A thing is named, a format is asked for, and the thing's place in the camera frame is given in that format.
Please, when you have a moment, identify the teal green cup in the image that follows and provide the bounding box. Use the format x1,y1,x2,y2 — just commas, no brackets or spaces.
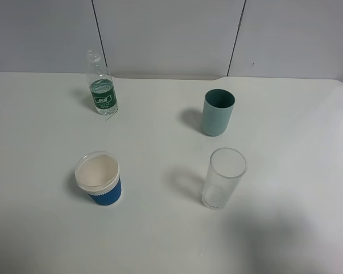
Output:
201,89,236,136

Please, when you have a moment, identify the blue and white cup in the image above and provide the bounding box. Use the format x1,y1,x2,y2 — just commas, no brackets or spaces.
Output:
74,151,122,206

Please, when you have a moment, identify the clear glass tumbler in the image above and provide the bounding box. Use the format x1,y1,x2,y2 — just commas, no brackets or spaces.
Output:
201,147,248,209

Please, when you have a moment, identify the clear bottle with green label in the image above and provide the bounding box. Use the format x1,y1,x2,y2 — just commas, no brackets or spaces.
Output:
86,50,118,116

